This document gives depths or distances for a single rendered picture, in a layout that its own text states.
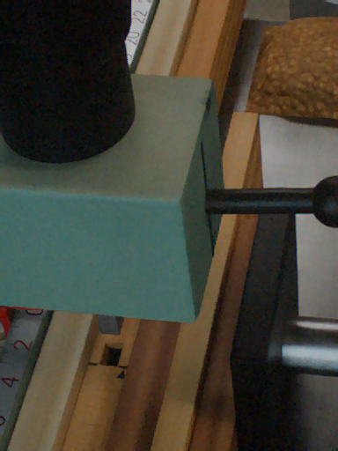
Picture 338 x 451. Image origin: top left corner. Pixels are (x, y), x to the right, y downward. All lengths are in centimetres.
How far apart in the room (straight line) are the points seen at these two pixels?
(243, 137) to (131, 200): 19
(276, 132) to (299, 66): 4
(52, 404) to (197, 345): 7
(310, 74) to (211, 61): 6
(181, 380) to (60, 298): 7
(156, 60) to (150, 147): 24
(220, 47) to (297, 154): 8
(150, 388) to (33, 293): 8
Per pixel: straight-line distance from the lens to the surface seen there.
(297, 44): 71
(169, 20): 69
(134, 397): 51
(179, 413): 49
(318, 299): 60
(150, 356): 53
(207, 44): 69
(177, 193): 41
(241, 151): 59
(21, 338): 53
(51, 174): 43
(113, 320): 52
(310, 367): 51
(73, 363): 52
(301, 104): 70
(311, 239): 63
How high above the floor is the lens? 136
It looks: 46 degrees down
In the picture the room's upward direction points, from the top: 8 degrees counter-clockwise
